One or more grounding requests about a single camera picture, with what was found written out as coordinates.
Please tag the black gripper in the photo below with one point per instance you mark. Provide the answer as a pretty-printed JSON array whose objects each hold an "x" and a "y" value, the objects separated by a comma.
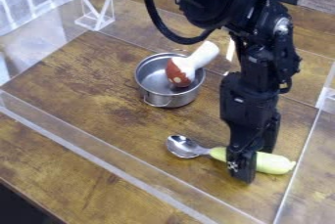
[{"x": 248, "y": 103}]

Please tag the green handled metal spoon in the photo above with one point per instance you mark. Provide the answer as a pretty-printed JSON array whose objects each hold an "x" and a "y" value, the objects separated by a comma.
[{"x": 268, "y": 163}]

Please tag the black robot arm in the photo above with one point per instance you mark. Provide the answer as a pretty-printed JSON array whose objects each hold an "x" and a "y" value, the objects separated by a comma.
[{"x": 261, "y": 29}]

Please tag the clear acrylic right barrier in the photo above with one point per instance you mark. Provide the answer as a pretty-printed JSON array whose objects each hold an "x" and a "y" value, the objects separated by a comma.
[{"x": 308, "y": 201}]

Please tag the clear acrylic barrier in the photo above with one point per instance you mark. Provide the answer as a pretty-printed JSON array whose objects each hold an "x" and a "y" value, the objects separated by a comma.
[
  {"x": 308, "y": 201},
  {"x": 170, "y": 189}
]

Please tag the small steel pot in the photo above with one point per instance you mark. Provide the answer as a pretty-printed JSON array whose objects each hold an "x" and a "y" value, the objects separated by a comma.
[{"x": 158, "y": 92}]

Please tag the red white toy mushroom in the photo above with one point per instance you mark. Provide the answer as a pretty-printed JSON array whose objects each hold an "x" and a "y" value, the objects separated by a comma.
[{"x": 181, "y": 67}]

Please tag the clear acrylic front barrier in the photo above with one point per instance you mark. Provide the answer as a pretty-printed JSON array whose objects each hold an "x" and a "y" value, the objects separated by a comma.
[{"x": 170, "y": 189}]

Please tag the clear acrylic triangle bracket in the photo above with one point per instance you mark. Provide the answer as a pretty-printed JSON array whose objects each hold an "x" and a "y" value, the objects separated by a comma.
[{"x": 94, "y": 20}]

